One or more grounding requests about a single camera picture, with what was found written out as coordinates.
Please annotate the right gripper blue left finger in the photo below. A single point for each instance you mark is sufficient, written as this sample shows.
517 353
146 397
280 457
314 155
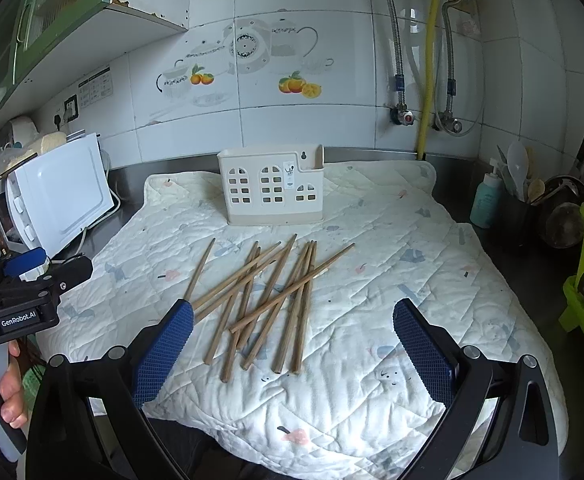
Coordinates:
156 348

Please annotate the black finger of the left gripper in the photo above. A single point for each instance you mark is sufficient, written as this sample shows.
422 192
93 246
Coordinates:
70 273

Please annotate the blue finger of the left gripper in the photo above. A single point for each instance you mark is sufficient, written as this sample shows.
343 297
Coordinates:
20 264

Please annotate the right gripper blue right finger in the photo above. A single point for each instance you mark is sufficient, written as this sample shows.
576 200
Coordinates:
432 365

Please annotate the wooden chopstick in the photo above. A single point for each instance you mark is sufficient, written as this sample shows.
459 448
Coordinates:
291 320
301 323
274 310
224 317
234 345
231 286
198 271
289 291
232 278
265 295

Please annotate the white microwave oven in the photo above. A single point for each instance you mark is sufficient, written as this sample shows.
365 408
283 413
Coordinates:
47 200

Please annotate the white quilted mat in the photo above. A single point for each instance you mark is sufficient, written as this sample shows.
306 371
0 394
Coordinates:
303 372

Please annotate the teal soap bottle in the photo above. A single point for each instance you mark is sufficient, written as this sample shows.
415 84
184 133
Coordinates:
487 197

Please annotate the black utensil pot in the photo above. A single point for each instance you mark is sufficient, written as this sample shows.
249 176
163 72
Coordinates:
551 220

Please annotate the white plastic utensil holder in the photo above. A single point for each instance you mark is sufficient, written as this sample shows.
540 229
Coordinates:
273 186

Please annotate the white rice spoon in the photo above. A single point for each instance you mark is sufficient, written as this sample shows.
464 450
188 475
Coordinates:
518 167

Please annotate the right metal water valve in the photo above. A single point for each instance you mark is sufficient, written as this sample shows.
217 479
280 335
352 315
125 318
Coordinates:
449 124

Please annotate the yellow gas pipe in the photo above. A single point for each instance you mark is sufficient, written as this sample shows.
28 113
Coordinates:
429 73

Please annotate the red handle water valve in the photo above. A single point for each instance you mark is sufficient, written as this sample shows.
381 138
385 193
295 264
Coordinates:
401 116

